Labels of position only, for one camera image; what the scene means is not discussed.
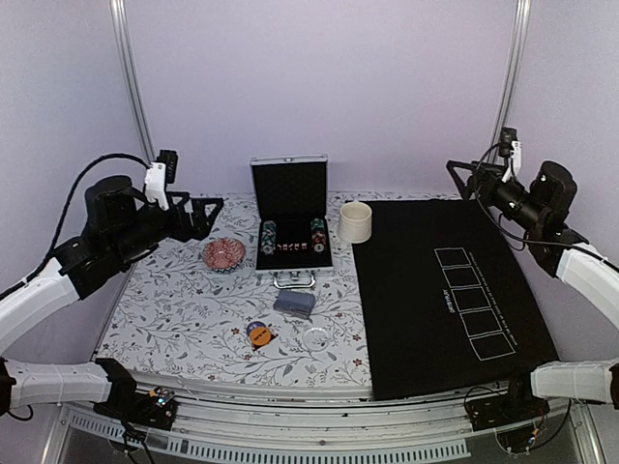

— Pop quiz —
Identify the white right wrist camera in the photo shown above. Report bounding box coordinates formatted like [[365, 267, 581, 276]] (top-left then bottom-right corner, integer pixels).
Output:
[[498, 127, 522, 183]]

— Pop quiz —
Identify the red patterned bowl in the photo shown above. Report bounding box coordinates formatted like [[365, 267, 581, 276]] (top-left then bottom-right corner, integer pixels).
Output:
[[202, 238, 246, 274]]

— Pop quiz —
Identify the clear dealer button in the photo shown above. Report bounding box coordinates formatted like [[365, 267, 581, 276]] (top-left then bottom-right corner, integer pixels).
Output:
[[303, 327, 332, 352]]

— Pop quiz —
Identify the black poker mat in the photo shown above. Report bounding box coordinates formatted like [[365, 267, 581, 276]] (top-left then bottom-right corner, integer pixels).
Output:
[[353, 199, 558, 400]]

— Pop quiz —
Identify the floral table cloth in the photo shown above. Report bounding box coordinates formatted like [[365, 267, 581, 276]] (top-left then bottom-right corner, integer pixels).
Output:
[[98, 193, 371, 397]]

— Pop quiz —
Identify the red black chip stack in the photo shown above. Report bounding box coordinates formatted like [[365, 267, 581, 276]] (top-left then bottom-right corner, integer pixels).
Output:
[[310, 218, 326, 253]]

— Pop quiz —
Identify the aluminium poker chip case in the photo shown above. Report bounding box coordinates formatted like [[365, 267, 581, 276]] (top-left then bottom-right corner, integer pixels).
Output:
[[250, 154, 334, 290]]

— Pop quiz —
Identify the right aluminium frame post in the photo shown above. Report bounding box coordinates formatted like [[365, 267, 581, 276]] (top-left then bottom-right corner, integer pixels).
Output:
[[491, 0, 532, 143]]

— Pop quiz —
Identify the left aluminium frame post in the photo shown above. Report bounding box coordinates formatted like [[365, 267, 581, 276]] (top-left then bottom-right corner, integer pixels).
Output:
[[109, 0, 155, 162]]

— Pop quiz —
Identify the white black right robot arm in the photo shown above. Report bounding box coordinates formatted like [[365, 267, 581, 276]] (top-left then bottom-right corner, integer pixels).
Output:
[[446, 160, 618, 421]]

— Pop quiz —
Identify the blue playing card deck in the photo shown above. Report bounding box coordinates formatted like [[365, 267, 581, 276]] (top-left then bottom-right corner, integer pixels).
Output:
[[273, 289, 316, 320]]

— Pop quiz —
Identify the purple small blind button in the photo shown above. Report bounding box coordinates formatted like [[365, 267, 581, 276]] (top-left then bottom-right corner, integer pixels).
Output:
[[246, 321, 265, 334]]

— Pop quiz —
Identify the row of red dice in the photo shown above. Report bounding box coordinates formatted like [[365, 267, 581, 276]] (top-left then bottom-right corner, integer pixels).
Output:
[[276, 242, 310, 252]]

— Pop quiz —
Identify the white ceramic cup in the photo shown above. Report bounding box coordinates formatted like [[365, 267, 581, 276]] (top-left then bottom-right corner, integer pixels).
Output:
[[338, 201, 372, 245]]

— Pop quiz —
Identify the aluminium frame post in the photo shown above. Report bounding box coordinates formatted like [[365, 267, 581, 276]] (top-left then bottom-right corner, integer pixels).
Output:
[[491, 0, 532, 143], [109, 0, 155, 162]]

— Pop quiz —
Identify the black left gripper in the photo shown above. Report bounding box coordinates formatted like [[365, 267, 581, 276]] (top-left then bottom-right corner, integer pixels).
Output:
[[110, 190, 223, 264]]

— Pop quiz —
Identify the red triangular all-in marker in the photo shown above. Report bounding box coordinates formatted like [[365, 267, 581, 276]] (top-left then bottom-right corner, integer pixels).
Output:
[[251, 334, 279, 354]]

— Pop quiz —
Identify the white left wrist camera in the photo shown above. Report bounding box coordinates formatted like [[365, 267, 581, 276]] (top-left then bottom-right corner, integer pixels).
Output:
[[143, 150, 179, 211]]

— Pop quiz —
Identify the orange big blind button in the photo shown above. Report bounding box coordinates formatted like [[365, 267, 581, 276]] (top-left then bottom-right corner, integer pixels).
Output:
[[249, 326, 273, 347]]

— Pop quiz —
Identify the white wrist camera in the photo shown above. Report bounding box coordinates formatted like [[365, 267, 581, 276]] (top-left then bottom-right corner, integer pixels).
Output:
[[143, 150, 179, 211], [498, 127, 522, 183]]

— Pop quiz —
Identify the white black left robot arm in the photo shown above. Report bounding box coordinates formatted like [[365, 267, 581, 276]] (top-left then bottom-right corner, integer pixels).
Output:
[[1, 151, 223, 421]]

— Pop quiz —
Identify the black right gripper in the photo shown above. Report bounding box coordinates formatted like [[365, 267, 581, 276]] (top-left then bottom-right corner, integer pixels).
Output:
[[446, 160, 546, 232]]

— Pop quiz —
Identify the blue green chip stack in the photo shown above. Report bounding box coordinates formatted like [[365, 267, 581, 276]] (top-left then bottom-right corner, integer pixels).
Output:
[[260, 220, 277, 255]]

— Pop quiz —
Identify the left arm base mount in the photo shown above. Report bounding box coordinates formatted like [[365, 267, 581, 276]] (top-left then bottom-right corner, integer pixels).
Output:
[[93, 358, 178, 431]]

